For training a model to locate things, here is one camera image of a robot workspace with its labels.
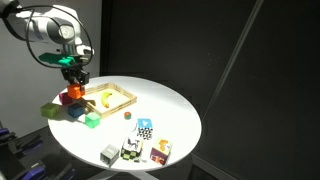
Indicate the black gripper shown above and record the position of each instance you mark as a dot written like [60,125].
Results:
[75,72]

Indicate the gray cube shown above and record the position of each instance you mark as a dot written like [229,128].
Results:
[109,155]

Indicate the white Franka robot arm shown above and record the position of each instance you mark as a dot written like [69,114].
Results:
[50,28]

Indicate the black spring clamp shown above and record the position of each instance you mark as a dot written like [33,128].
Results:
[28,144]

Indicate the wooden tray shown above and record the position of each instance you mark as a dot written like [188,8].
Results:
[121,103]

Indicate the orange purple picture cube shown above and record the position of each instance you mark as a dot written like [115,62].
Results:
[161,152]

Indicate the yellow banana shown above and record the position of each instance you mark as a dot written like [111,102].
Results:
[106,99]

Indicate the white table pedestal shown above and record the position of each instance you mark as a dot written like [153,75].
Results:
[123,175]

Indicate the orange block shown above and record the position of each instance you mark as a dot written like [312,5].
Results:
[75,91]

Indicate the blue block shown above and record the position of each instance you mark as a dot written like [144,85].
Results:
[76,110]

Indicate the lime green block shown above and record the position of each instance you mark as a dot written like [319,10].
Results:
[50,110]

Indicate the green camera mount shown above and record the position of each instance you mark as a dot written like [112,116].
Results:
[61,60]

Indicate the purple orange spring clamp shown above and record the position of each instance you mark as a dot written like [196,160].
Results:
[6,135]
[33,171]

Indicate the pink block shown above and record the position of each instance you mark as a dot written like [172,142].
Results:
[64,99]

